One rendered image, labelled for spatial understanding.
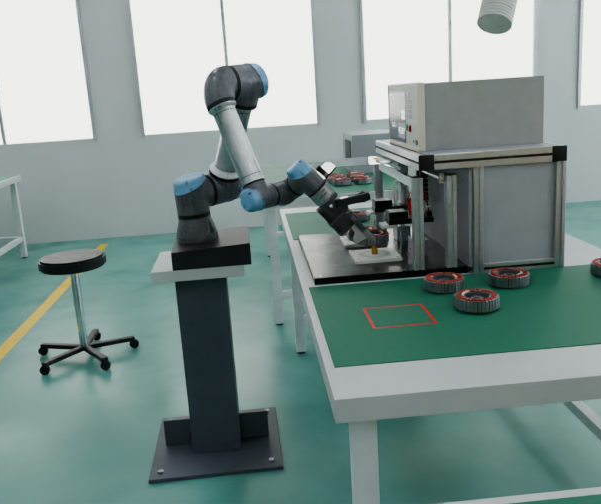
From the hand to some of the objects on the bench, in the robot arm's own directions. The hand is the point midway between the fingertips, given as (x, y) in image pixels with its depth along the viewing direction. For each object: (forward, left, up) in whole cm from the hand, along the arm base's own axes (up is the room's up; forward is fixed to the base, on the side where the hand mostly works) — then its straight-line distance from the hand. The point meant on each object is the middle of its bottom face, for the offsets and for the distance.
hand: (373, 237), depth 223 cm
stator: (+24, -41, -9) cm, 48 cm away
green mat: (+37, +70, -13) cm, 80 cm away
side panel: (+35, -28, -10) cm, 46 cm away
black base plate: (+3, +11, -9) cm, 15 cm away
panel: (+27, +7, -8) cm, 29 cm away
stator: (+6, -37, -8) cm, 38 cm away
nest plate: (0, 0, -7) cm, 7 cm away
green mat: (+12, -56, -8) cm, 58 cm away
